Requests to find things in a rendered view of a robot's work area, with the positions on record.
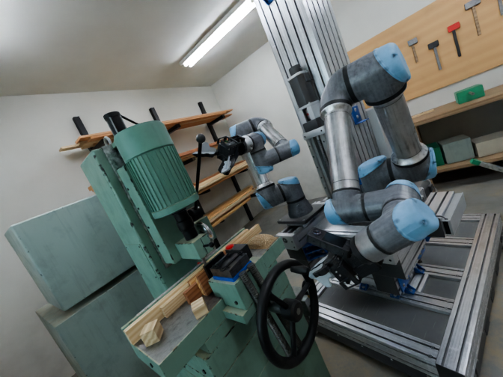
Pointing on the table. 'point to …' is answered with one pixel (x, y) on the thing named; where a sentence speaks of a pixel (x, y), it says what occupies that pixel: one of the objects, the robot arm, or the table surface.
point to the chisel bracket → (194, 247)
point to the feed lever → (197, 181)
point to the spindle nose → (186, 224)
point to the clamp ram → (212, 264)
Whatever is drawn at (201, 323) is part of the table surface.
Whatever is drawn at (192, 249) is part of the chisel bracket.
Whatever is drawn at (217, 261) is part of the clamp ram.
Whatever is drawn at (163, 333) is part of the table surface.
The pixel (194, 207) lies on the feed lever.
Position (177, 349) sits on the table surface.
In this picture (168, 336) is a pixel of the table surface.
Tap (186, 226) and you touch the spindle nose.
